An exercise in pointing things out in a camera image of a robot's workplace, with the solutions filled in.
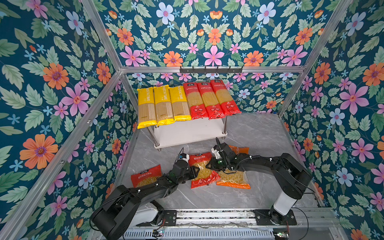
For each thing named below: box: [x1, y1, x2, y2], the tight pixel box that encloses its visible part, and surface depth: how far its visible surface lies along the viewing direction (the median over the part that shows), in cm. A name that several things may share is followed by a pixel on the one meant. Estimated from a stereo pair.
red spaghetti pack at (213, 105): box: [196, 80, 225, 120], surface depth 77 cm
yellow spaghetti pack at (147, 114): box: [137, 87, 158, 129], surface depth 73 cm
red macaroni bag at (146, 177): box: [131, 164, 163, 188], surface depth 86 cm
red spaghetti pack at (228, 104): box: [210, 79, 242, 116], surface depth 78 cm
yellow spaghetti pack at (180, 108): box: [168, 85, 192, 122], surface depth 76 cm
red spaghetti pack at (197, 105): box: [183, 82, 209, 120], surface depth 76 cm
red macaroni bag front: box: [188, 152, 221, 189], surface depth 86 cm
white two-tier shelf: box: [147, 115, 228, 151], surface depth 105 cm
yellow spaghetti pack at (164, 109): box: [153, 84, 175, 127], surface depth 75 cm
